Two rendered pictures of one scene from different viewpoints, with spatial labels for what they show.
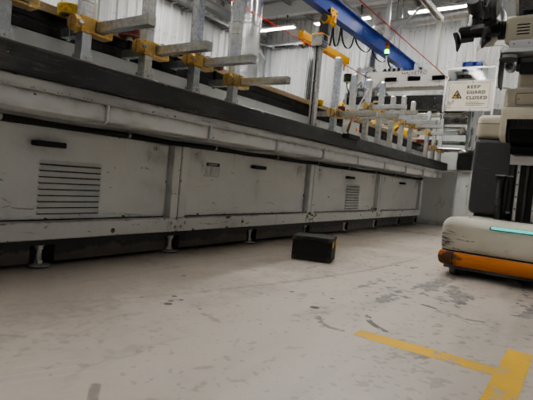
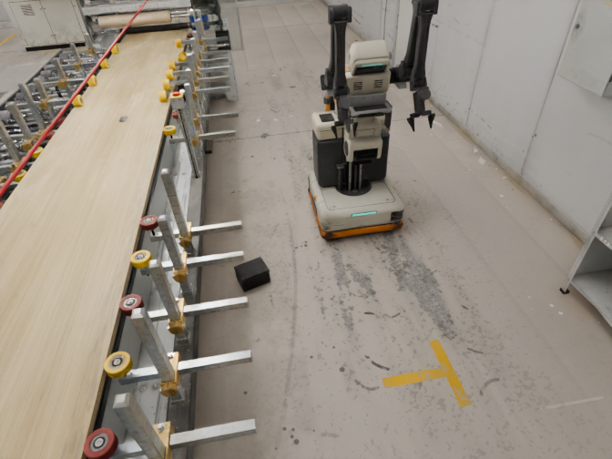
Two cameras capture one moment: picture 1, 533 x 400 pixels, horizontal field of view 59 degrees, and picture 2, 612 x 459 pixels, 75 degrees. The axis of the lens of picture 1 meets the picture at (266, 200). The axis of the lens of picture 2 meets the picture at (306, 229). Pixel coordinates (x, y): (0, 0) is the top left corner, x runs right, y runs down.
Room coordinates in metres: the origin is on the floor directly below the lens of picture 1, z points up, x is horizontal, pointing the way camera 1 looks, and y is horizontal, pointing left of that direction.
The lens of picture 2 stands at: (0.65, 0.75, 2.01)
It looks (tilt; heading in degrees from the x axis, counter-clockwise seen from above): 39 degrees down; 318
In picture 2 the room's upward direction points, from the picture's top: 3 degrees counter-clockwise
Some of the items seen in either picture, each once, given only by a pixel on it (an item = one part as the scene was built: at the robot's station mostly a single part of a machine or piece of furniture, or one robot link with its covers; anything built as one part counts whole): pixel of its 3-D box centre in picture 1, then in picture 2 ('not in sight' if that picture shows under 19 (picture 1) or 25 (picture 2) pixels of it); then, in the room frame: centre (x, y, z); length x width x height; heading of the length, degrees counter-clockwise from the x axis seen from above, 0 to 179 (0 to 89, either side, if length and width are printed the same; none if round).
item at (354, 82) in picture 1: (351, 110); (194, 117); (3.16, -0.51, 0.87); 0.04 x 0.04 x 0.48; 56
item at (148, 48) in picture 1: (151, 50); (177, 316); (1.73, 0.46, 0.81); 0.14 x 0.06 x 0.05; 146
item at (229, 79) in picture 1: (235, 81); (186, 235); (2.14, 0.18, 0.80); 0.14 x 0.06 x 0.05; 146
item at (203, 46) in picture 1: (163, 51); (190, 311); (1.72, 0.41, 0.81); 0.43 x 0.03 x 0.04; 56
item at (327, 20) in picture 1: (327, 30); not in sight; (8.22, -0.79, 2.95); 0.34 x 0.26 x 0.49; 146
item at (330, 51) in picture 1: (326, 48); not in sight; (8.22, -0.79, 2.65); 1.71 x 0.09 x 0.32; 146
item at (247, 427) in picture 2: not in sight; (179, 440); (1.30, 0.69, 0.83); 0.43 x 0.03 x 0.04; 56
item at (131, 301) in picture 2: (128, 42); (134, 311); (1.83, 0.58, 0.85); 0.08 x 0.08 x 0.11
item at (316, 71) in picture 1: (315, 86); (188, 143); (2.73, -0.22, 0.93); 0.05 x 0.05 x 0.45; 56
